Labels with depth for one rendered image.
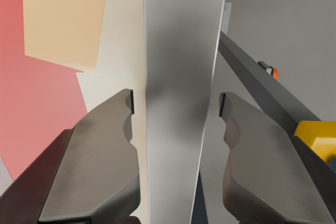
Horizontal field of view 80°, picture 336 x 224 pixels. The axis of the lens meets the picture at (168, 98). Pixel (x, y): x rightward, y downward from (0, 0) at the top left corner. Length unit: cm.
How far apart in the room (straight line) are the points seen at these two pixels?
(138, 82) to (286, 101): 28
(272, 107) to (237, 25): 82
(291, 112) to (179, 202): 23
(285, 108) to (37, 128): 32
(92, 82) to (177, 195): 11
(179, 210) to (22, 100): 16
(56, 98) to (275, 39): 117
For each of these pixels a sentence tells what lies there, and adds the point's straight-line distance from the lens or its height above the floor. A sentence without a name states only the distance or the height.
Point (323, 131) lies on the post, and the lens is 24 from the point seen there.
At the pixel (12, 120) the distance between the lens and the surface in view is 21.
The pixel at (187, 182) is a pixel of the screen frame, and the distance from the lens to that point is 17.
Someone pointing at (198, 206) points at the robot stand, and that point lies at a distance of 72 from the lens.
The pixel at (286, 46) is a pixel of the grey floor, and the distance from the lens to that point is 129.
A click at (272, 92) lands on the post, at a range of 39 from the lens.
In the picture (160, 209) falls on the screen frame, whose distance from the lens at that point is 19.
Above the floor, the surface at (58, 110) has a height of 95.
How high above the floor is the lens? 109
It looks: 61 degrees down
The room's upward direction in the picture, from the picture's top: 179 degrees counter-clockwise
